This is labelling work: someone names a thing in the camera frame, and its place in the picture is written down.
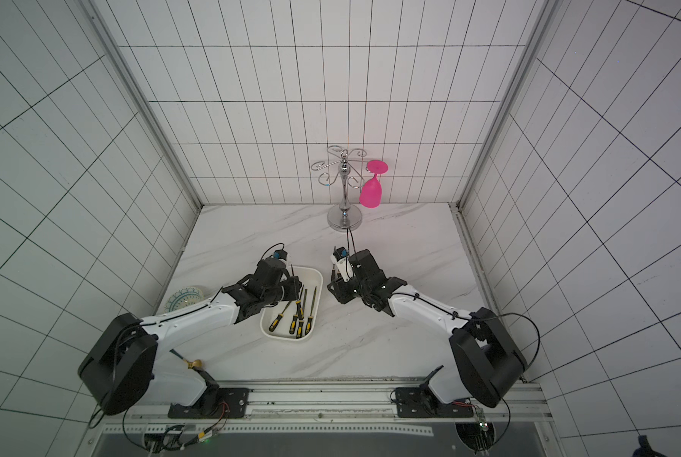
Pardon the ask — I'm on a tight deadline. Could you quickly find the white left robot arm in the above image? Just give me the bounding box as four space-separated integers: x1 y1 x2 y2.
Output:
78 249 302 415

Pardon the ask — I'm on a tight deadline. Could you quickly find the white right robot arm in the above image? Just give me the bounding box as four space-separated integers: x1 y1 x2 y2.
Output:
327 247 529 407

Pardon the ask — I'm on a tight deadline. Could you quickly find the white storage box tray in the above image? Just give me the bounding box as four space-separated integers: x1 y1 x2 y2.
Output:
260 267 324 343

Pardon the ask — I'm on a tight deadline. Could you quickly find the chrome cup holder stand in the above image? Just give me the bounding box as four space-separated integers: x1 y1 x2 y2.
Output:
311 145 367 232

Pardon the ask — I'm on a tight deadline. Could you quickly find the patterned small bowl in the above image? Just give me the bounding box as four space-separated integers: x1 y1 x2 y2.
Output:
163 286 205 313

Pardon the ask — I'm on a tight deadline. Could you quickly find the pink plastic goblet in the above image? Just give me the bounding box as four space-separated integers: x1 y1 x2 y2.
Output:
359 160 389 209

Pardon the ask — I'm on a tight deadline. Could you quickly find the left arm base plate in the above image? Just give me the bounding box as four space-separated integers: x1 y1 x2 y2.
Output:
168 387 250 420

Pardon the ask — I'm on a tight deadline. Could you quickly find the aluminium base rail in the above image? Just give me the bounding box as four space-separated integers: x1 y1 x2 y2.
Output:
86 378 553 443

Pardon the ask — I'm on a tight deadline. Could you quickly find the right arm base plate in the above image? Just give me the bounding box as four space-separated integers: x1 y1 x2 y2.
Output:
390 387 475 419

